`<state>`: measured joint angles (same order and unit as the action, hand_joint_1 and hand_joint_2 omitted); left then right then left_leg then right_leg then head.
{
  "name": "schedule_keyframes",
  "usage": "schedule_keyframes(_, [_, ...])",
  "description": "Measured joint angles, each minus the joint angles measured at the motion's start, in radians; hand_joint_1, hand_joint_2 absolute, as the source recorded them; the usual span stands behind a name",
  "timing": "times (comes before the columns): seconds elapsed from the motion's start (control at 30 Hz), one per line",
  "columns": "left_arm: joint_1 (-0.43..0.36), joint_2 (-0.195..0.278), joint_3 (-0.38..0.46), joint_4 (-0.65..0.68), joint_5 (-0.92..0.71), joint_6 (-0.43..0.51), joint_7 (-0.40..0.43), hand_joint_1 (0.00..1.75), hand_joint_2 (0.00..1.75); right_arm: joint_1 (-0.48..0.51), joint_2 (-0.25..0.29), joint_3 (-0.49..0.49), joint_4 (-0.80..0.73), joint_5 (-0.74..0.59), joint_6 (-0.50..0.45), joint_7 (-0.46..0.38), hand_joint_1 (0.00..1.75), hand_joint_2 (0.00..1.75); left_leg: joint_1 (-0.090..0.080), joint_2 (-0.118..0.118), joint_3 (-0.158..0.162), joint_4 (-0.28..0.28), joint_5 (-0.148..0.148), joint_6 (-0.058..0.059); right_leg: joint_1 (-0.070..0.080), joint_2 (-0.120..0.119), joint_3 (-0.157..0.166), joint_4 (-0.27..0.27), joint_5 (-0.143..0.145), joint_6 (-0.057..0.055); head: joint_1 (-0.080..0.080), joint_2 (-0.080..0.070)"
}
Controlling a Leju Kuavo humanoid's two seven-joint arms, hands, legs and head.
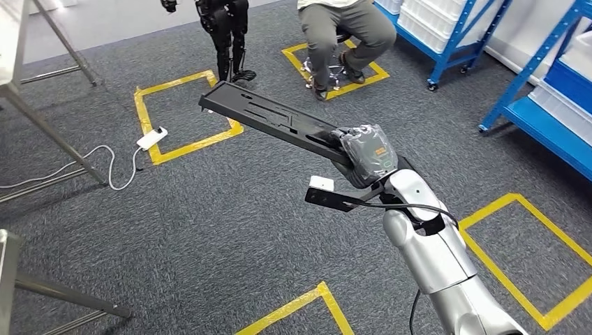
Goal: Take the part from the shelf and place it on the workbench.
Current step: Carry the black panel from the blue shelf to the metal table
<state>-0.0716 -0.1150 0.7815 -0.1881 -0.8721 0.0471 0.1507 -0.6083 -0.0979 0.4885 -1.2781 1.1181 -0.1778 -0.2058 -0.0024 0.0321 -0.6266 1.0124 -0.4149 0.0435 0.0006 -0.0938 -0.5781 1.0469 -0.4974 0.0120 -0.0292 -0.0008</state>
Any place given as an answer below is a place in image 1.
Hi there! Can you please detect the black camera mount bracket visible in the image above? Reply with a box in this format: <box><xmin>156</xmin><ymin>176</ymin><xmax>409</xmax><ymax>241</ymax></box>
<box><xmin>304</xmin><ymin>184</ymin><xmax>385</xmax><ymax>214</ymax></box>

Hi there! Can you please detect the person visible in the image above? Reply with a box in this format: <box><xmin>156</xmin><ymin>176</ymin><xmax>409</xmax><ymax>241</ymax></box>
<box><xmin>295</xmin><ymin>0</ymin><xmax>398</xmax><ymax>102</ymax></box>

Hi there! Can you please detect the stainless steel table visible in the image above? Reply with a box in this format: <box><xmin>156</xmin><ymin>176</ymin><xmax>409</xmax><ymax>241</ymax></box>
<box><xmin>0</xmin><ymin>0</ymin><xmax>110</xmax><ymax>204</ymax></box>

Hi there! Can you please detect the black plastic panel part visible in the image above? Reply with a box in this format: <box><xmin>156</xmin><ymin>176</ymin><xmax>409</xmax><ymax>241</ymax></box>
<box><xmin>198</xmin><ymin>80</ymin><xmax>358</xmax><ymax>166</ymax></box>

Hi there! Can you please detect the white power strip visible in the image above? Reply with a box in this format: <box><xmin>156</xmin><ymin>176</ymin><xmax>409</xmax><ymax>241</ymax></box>
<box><xmin>135</xmin><ymin>126</ymin><xmax>169</xmax><ymax>151</ymax></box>

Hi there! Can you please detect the white power cable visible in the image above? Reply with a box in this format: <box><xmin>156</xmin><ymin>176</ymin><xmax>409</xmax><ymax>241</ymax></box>
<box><xmin>0</xmin><ymin>144</ymin><xmax>143</xmax><ymax>192</ymax></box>

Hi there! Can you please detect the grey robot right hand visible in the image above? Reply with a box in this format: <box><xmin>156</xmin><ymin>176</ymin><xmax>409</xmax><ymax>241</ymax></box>
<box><xmin>330</xmin><ymin>123</ymin><xmax>400</xmax><ymax>190</ymax></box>

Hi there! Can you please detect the black hanging arm cable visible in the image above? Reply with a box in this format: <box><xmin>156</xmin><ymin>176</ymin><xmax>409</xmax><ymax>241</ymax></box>
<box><xmin>408</xmin><ymin>288</ymin><xmax>425</xmax><ymax>335</ymax></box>

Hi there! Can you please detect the black humanoid robot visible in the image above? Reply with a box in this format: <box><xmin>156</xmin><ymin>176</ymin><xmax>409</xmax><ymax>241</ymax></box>
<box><xmin>158</xmin><ymin>0</ymin><xmax>258</xmax><ymax>84</ymax></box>

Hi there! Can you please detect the chrome base stool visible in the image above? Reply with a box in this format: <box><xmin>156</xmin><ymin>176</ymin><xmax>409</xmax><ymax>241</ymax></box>
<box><xmin>300</xmin><ymin>27</ymin><xmax>367</xmax><ymax>92</ymax></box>

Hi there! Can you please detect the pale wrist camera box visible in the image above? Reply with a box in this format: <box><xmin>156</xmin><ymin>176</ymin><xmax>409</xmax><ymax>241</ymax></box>
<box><xmin>308</xmin><ymin>174</ymin><xmax>335</xmax><ymax>193</ymax></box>

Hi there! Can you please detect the blue steel shelf rack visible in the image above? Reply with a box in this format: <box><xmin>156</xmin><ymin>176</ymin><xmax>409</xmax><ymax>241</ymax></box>
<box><xmin>373</xmin><ymin>0</ymin><xmax>515</xmax><ymax>92</ymax></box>
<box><xmin>478</xmin><ymin>0</ymin><xmax>592</xmax><ymax>183</ymax></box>

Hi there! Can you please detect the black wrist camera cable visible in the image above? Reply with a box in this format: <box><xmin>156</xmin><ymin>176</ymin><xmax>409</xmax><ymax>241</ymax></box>
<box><xmin>355</xmin><ymin>200</ymin><xmax>460</xmax><ymax>231</ymax></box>

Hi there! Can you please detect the yellow floor tape square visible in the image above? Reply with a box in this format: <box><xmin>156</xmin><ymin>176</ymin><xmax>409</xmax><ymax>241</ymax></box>
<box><xmin>457</xmin><ymin>193</ymin><xmax>592</xmax><ymax>332</ymax></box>

